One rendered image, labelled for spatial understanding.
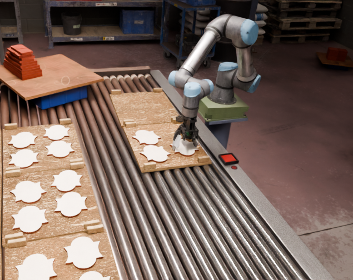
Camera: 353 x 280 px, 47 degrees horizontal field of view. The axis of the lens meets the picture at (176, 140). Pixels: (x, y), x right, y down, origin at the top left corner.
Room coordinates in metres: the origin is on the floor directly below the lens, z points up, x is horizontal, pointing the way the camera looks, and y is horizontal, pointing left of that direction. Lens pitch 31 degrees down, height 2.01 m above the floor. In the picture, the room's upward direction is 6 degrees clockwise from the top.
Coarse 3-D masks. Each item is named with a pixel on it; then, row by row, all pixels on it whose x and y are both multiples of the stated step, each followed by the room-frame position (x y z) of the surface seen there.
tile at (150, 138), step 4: (136, 132) 1.81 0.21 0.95; (140, 132) 1.82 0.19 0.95; (144, 132) 1.82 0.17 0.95; (148, 132) 1.82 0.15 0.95; (152, 132) 1.83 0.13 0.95; (136, 136) 1.77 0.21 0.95; (140, 136) 1.78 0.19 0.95; (144, 136) 1.78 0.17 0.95; (148, 136) 1.78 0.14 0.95; (152, 136) 1.79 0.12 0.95; (156, 136) 1.79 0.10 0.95; (140, 140) 1.74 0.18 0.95; (144, 140) 1.74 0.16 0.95; (148, 140) 1.75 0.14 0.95; (152, 140) 1.75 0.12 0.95; (156, 140) 1.75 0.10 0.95; (140, 144) 1.71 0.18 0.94; (148, 144) 1.71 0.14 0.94; (152, 144) 1.71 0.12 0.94
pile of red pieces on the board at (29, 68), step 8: (8, 48) 2.23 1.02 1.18; (16, 48) 2.20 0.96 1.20; (24, 48) 2.21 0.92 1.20; (8, 56) 2.24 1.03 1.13; (16, 56) 2.14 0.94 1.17; (24, 56) 2.14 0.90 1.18; (32, 56) 2.18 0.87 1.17; (8, 64) 2.23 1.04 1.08; (16, 64) 2.15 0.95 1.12; (24, 64) 2.14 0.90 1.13; (32, 64) 2.17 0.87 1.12; (16, 72) 2.16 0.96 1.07; (24, 72) 2.13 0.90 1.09; (32, 72) 2.16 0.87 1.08; (40, 72) 2.19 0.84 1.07
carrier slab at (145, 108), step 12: (120, 96) 2.25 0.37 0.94; (132, 96) 2.27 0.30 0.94; (144, 96) 2.28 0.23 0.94; (156, 96) 2.30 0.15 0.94; (120, 108) 2.09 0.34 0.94; (132, 108) 2.10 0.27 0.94; (144, 108) 2.12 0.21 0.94; (156, 108) 2.13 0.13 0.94; (168, 108) 2.15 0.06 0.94; (120, 120) 1.95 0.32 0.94; (144, 120) 1.97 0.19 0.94; (156, 120) 1.99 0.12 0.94; (168, 120) 2.00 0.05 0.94
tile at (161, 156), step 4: (144, 148) 1.66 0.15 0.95; (148, 148) 1.67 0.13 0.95; (152, 148) 1.67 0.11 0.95; (156, 148) 1.67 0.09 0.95; (160, 148) 1.68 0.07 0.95; (140, 152) 1.63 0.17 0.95; (144, 152) 1.63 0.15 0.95; (148, 152) 1.63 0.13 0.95; (152, 152) 1.64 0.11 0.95; (156, 152) 1.64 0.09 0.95; (160, 152) 1.64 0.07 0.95; (164, 152) 1.65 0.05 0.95; (148, 156) 1.60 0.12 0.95; (152, 156) 1.60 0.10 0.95; (156, 156) 1.61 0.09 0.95; (160, 156) 1.61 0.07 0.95; (164, 156) 1.61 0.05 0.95; (148, 160) 1.57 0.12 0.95; (152, 160) 1.58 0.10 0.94; (156, 160) 1.57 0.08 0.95; (160, 160) 1.58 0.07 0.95; (164, 160) 1.58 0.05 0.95
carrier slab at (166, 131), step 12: (132, 132) 1.83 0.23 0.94; (156, 132) 1.85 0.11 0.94; (168, 132) 1.86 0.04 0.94; (132, 144) 1.71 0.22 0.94; (144, 144) 1.72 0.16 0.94; (156, 144) 1.73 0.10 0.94; (168, 144) 1.74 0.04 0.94; (144, 156) 1.61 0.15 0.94; (168, 156) 1.63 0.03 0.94; (180, 156) 1.64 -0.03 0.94; (192, 156) 1.65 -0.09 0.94; (156, 168) 1.52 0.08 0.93; (168, 168) 1.54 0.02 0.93
